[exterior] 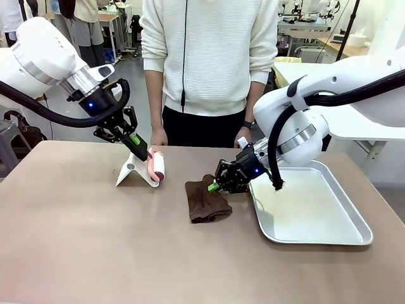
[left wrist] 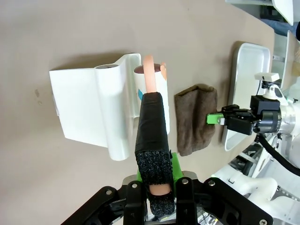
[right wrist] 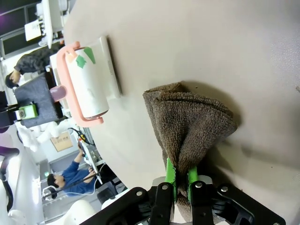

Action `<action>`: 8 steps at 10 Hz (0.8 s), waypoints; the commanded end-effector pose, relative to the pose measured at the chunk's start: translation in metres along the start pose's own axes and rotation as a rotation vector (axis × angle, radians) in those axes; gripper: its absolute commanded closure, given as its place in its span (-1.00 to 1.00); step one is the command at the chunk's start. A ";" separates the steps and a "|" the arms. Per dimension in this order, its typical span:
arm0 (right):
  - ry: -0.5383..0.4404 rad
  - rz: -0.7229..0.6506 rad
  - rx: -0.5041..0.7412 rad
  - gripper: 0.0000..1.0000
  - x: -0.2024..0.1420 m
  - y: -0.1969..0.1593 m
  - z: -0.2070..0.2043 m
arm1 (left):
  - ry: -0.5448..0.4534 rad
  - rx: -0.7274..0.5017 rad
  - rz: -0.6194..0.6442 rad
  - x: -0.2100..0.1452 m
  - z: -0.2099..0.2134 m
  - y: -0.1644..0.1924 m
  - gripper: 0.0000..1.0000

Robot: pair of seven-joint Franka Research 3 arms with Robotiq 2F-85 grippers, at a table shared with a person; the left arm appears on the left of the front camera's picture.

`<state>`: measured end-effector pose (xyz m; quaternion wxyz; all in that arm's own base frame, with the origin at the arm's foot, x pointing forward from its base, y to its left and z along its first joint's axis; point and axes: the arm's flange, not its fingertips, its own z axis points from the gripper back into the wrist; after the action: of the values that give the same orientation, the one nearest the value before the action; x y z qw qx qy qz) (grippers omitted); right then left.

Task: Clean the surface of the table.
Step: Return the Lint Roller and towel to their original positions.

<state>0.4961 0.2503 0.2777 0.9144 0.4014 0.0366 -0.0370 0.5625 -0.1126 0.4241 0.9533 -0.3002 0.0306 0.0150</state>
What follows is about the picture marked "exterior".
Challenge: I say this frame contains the bystander in white coat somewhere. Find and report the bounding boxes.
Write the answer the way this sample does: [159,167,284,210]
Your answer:
[0,0,32,48]

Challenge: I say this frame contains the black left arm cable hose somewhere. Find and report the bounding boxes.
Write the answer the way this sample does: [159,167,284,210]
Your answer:
[0,78,131,129]

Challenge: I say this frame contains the person's right hand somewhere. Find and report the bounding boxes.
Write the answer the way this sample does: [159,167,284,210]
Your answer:
[150,125,168,147]

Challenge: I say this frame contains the person's left forearm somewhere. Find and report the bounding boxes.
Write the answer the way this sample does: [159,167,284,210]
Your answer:
[243,69,273,126]

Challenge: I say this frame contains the yellow sheet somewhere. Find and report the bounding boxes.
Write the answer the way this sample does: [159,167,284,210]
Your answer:
[273,56,305,90]

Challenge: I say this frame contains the brown terry cloth towel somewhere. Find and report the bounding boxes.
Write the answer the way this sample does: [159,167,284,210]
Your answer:
[185,174,233,224]

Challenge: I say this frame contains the wooden workbench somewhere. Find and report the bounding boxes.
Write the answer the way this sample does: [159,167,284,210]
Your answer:
[316,36,371,60]

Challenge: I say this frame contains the bystander beige top grey trousers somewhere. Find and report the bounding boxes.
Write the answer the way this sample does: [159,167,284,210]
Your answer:
[58,0,106,68]

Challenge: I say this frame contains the silver metal tray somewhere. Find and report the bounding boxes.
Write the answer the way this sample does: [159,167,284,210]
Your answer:
[248,160,374,246]

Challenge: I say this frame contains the pink lint roller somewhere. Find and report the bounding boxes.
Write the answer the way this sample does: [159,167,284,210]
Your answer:
[146,147,167,188]

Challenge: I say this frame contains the thin black hanging cable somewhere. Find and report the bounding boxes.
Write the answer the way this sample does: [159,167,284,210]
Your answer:
[181,0,190,113]

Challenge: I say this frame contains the person's left hand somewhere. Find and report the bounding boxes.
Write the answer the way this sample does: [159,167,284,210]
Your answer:
[234,127,254,149]

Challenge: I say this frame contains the person's right forearm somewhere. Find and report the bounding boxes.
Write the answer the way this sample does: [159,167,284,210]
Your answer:
[144,68,168,129]

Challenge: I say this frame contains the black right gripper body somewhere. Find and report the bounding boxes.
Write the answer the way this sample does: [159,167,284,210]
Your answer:
[232,144,271,188]

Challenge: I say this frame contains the wooden background desk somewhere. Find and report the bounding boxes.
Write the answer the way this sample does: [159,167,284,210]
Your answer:
[97,12,131,58]

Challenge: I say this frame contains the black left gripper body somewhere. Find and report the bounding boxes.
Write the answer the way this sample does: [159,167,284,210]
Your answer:
[77,88,128,128]

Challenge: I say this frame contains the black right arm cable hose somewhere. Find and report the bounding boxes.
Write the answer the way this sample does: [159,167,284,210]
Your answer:
[267,69,405,192]

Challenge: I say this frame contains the black tripod pole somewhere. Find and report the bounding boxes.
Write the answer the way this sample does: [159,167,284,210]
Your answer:
[335,0,362,61]

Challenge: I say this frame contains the person torso white sweater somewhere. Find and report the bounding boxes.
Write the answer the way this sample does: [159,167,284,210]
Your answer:
[139,0,279,118]

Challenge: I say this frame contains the white tissue roll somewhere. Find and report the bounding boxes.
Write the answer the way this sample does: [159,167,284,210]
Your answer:
[347,33,368,49]

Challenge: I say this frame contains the white lint roller stand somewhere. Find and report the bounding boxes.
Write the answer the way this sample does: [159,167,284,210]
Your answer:
[115,151,159,189]

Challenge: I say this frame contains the person's black trousers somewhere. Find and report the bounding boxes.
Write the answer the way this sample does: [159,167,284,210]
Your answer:
[161,105,254,149]

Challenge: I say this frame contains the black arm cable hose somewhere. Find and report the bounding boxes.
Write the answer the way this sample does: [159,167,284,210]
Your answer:
[0,78,131,129]
[267,69,405,192]

